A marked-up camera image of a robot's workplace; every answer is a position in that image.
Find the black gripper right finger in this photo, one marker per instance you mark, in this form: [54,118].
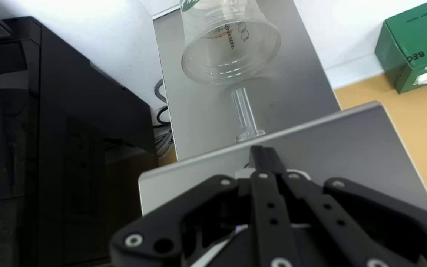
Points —
[340,237]

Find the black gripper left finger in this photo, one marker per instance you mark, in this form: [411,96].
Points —
[272,226]

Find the silver white coffeemaker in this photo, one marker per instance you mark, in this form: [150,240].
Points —
[292,102]

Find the green tissue box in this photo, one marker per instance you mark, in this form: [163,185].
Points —
[402,50]

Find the clear plastic Starbucks cup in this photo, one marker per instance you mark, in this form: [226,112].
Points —
[226,41]

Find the black microwave oven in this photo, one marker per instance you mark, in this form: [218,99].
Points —
[73,145]

